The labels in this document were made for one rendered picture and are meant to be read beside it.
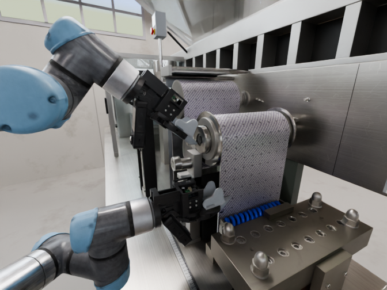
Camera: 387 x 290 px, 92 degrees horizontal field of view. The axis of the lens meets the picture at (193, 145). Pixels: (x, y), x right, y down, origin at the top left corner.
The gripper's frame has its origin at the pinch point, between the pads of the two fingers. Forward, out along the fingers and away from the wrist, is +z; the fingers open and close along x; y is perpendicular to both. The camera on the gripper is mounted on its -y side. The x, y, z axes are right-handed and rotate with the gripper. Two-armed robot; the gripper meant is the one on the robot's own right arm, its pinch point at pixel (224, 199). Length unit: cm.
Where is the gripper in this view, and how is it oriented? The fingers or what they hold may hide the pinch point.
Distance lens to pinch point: 53.6
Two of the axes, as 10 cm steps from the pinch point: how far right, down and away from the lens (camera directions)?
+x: -4.2, -2.7, 8.7
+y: 0.0, -9.6, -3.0
